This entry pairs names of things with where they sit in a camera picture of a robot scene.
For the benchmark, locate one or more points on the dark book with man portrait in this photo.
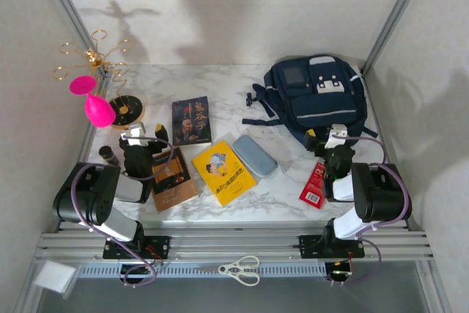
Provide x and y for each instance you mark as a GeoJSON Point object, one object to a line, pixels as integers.
{"type": "Point", "coordinates": [191, 120]}

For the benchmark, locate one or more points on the red retail package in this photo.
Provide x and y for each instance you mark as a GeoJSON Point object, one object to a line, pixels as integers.
{"type": "Point", "coordinates": [313, 188]}

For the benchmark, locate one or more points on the navy blue backpack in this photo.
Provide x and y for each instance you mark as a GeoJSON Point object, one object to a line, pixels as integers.
{"type": "Point", "coordinates": [322, 104]}

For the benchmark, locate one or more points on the brown paperback book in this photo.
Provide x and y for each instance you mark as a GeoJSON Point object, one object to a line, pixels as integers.
{"type": "Point", "coordinates": [174, 181]}

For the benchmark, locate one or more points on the grey-blue pencil case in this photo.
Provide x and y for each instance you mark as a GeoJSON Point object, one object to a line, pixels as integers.
{"type": "Point", "coordinates": [255, 155]}

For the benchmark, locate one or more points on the yellow cartoon cover book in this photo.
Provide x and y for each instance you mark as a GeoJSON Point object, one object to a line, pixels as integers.
{"type": "Point", "coordinates": [223, 173]}

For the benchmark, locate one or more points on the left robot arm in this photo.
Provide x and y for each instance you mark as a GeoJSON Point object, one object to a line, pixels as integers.
{"type": "Point", "coordinates": [91, 195]}

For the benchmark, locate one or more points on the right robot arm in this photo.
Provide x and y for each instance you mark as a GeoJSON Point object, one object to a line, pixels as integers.
{"type": "Point", "coordinates": [381, 192]}

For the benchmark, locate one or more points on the small black cylinder bottle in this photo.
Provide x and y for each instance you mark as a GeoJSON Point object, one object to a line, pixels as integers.
{"type": "Point", "coordinates": [109, 155]}

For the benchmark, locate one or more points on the pink plastic goblet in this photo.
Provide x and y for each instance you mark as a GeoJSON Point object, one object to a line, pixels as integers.
{"type": "Point", "coordinates": [99, 111]}

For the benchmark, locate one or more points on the black control board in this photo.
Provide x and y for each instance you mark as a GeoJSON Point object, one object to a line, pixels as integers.
{"type": "Point", "coordinates": [339, 269]}

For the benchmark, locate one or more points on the white paper pad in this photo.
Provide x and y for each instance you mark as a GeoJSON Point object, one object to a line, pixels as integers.
{"type": "Point", "coordinates": [53, 276]}

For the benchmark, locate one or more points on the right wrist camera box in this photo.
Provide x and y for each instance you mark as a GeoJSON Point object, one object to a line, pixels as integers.
{"type": "Point", "coordinates": [336, 135]}

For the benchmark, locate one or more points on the aluminium rail frame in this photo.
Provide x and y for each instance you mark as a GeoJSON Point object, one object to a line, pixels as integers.
{"type": "Point", "coordinates": [234, 243]}

